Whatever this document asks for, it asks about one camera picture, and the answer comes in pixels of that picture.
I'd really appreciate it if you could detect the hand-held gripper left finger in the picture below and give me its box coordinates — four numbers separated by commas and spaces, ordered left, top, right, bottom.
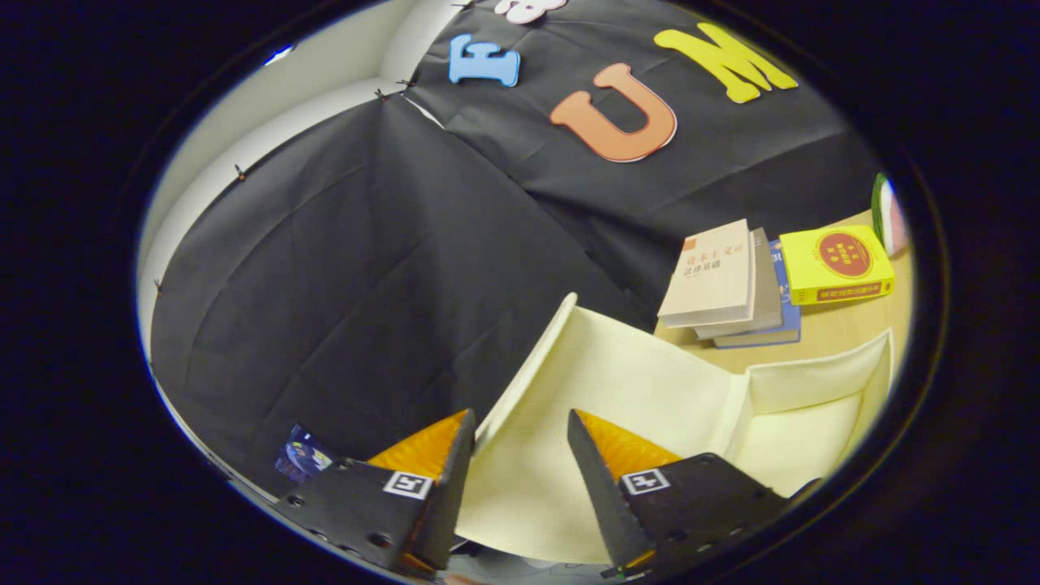
272, 409, 477, 578

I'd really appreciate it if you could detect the black backdrop cloth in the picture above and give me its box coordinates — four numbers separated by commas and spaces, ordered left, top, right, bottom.
150, 0, 882, 496

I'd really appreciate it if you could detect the cream fabric storage box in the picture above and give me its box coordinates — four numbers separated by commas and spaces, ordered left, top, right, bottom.
455, 292, 895, 566

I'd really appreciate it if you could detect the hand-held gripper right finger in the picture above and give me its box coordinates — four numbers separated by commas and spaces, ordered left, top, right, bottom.
567, 409, 821, 579

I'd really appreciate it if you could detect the yellow book red label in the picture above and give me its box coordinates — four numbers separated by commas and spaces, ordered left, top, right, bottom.
778, 224, 896, 306

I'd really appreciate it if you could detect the dark blue printed card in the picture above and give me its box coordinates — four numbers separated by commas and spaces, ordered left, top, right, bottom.
275, 422, 334, 484

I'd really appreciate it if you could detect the row of black clips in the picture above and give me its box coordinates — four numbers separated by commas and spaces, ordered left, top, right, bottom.
153, 0, 476, 292

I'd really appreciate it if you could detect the watermelon slice plush toy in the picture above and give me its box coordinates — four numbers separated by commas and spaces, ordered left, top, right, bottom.
871, 172, 909, 258

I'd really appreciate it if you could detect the blue book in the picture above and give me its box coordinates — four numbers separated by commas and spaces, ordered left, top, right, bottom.
713, 240, 802, 349

